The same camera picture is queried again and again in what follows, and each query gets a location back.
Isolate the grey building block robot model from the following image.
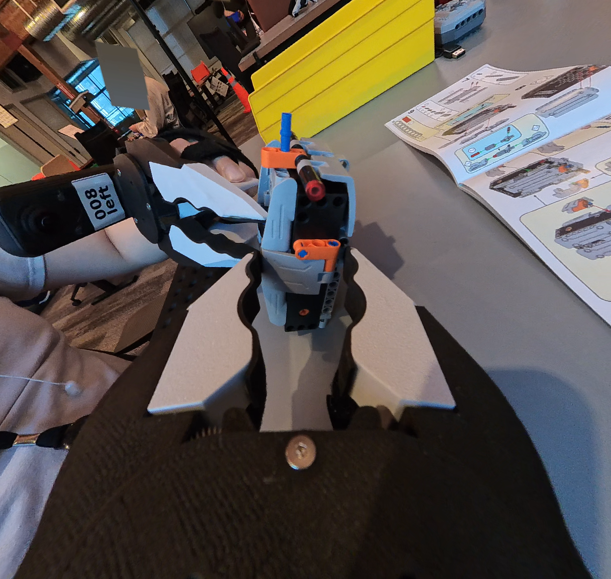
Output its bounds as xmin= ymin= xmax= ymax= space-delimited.
xmin=258 ymin=111 xmax=356 ymax=332

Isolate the black perforated board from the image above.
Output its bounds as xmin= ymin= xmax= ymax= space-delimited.
xmin=102 ymin=255 xmax=249 ymax=398

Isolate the person's left hand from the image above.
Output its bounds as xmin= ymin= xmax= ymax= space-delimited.
xmin=168 ymin=137 xmax=259 ymax=185

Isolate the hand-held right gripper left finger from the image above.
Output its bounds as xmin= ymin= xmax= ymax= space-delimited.
xmin=147 ymin=252 xmax=265 ymax=415

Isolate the person's light shirt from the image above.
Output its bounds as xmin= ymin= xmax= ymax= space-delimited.
xmin=0 ymin=250 xmax=137 ymax=579

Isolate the grey battery box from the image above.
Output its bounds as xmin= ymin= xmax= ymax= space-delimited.
xmin=434 ymin=0 xmax=487 ymax=46

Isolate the person's left forearm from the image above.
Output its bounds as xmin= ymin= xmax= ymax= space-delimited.
xmin=45 ymin=221 xmax=172 ymax=284

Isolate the yellow plastic bin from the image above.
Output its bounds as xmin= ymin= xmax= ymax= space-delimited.
xmin=248 ymin=0 xmax=436 ymax=144

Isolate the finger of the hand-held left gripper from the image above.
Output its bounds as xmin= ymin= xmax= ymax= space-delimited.
xmin=168 ymin=208 xmax=261 ymax=269
xmin=149 ymin=161 xmax=269 ymax=222

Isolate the orange traffic cone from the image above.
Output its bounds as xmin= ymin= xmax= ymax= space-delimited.
xmin=221 ymin=67 xmax=251 ymax=113

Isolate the open instruction manual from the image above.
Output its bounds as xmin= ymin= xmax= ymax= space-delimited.
xmin=386 ymin=64 xmax=611 ymax=327

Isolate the grey desk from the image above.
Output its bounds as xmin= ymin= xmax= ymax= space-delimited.
xmin=210 ymin=0 xmax=611 ymax=579

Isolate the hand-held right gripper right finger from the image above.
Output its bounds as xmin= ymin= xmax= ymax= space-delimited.
xmin=333 ymin=249 xmax=456 ymax=410

